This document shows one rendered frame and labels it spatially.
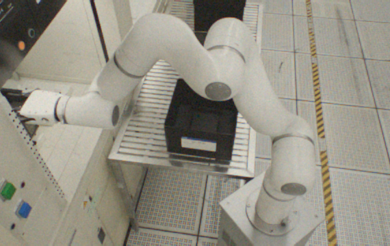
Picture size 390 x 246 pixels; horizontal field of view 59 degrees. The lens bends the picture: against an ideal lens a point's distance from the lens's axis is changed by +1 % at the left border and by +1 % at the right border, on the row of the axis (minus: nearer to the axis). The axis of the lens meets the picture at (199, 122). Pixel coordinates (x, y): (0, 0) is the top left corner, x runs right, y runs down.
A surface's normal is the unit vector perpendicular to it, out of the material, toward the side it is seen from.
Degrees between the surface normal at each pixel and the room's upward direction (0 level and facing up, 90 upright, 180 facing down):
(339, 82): 0
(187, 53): 56
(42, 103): 2
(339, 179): 0
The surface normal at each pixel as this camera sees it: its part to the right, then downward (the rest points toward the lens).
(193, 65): -0.66, 0.14
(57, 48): -0.14, 0.76
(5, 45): 0.99, 0.12
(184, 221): 0.01, -0.65
